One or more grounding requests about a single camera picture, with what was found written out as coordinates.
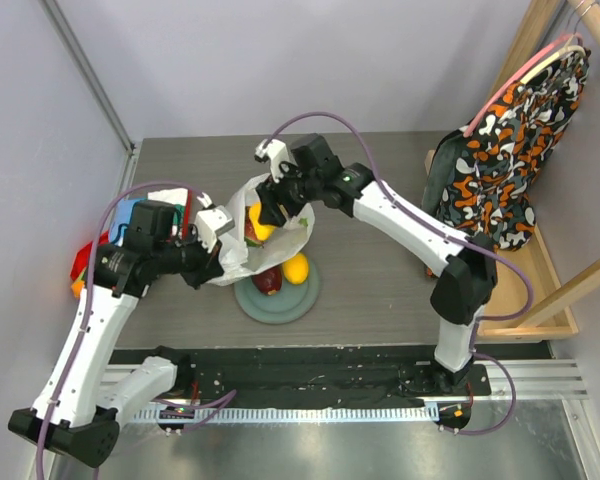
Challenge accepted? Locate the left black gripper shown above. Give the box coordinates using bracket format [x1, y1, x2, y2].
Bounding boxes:
[154, 223, 225, 290]

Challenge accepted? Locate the yellow fake fruit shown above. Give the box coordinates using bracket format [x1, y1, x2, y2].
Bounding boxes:
[248, 202, 276, 242]

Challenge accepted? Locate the white plastic bag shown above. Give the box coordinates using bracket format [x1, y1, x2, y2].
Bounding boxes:
[209, 174, 315, 286]

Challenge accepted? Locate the yellow fake lemon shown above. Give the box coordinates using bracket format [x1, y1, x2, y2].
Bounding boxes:
[282, 252, 310, 285]

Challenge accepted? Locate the colourful rainbow cartoon cloth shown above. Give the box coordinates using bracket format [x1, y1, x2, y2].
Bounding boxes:
[70, 188, 193, 299]

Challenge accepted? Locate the grey-blue round plate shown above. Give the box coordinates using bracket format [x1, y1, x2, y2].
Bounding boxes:
[233, 259, 321, 325]

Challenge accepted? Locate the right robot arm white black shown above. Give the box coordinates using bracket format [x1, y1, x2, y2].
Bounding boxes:
[254, 134, 497, 395]

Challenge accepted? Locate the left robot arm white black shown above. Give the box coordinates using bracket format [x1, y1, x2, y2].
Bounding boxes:
[8, 200, 234, 468]

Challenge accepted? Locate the fake watermelon slice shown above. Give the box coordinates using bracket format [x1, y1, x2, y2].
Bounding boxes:
[244, 218, 263, 248]

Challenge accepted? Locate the red fake apple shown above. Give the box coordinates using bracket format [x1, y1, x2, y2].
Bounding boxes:
[251, 266, 283, 296]

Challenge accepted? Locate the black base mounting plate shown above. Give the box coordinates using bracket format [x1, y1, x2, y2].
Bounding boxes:
[110, 344, 491, 407]

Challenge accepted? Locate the orange black patterned garment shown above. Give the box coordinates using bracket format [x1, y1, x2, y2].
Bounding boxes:
[421, 48, 591, 251]

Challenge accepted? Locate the wooden clothes rack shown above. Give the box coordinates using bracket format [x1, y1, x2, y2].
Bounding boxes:
[478, 1, 600, 342]

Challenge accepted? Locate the pink clothes hanger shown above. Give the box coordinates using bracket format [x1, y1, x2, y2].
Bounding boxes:
[463, 33, 582, 138]

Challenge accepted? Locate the cream clothes hanger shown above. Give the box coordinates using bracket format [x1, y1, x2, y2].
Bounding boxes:
[520, 45, 586, 84]

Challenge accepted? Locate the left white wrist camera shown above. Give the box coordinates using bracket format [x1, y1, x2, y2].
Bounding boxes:
[194, 193, 235, 253]

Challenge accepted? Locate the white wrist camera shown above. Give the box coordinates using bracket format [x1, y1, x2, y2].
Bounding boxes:
[254, 139, 296, 183]
[194, 193, 235, 253]

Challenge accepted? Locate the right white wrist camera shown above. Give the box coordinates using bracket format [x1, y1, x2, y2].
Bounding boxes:
[254, 139, 296, 183]

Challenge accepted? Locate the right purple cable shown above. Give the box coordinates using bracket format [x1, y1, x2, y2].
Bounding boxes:
[269, 110, 535, 436]

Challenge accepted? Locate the white slotted cable duct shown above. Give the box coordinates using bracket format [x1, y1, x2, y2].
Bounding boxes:
[130, 403, 439, 426]

